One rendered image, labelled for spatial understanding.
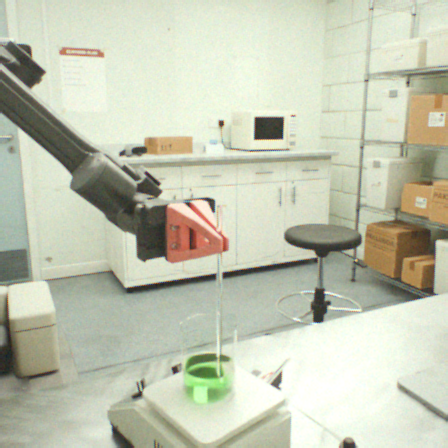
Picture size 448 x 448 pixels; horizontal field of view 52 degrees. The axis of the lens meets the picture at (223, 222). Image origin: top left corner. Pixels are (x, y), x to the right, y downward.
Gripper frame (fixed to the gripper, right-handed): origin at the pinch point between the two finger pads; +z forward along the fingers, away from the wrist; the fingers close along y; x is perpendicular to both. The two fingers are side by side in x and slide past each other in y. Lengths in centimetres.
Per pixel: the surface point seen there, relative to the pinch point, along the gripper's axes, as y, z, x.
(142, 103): 134, -277, -24
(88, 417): -9.3, -16.7, 26.0
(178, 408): -5.2, -0.2, 17.2
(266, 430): 1.8, 5.8, 19.4
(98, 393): -6.1, -21.0, 26.0
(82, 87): 92, -285, -34
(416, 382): 31.4, 5.8, 24.8
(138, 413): -7.5, -5.2, 19.6
